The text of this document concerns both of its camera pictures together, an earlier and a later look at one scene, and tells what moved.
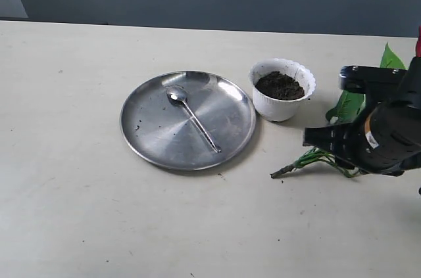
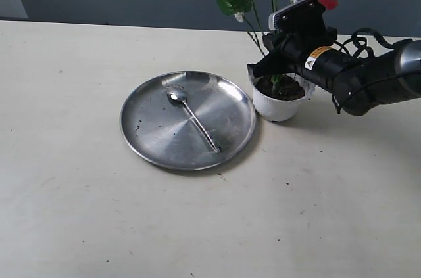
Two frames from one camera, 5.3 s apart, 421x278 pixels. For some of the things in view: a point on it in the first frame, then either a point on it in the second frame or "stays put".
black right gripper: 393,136 -> 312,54
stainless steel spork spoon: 177,95 stays put
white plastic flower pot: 279,86 stays put
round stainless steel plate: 166,134 stays put
